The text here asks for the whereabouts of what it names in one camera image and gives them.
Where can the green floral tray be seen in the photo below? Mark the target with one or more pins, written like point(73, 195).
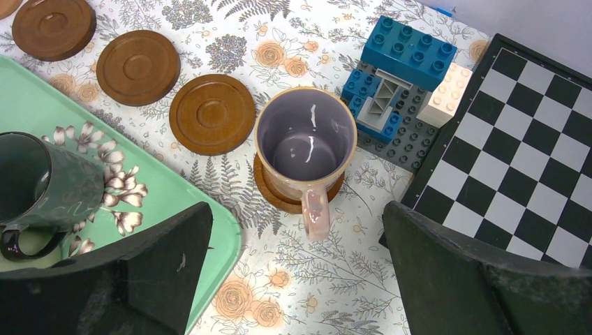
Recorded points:
point(142, 192)

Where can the light brown wooden coaster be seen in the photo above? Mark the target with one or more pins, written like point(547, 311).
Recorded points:
point(8, 7)

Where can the grey toy brick piece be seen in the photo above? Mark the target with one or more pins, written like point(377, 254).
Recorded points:
point(376, 111)

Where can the dark green mug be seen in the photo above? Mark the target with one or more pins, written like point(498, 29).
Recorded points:
point(43, 187)

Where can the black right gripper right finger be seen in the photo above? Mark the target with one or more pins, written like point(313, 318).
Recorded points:
point(454, 284)

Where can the pale green mug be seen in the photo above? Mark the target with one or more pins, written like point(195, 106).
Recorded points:
point(32, 240)

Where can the blue toy brick block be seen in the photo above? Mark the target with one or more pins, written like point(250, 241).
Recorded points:
point(407, 53)

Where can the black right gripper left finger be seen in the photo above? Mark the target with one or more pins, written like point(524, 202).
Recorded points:
point(141, 284)

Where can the pink iridescent mug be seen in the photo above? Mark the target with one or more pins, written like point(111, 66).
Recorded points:
point(305, 138)

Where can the grey toy brick baseplate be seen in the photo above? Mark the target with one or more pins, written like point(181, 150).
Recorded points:
point(405, 140)

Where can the floral tablecloth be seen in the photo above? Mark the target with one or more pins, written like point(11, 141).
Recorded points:
point(282, 283)

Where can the white toy brick block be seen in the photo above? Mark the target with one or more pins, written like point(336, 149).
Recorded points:
point(440, 106)

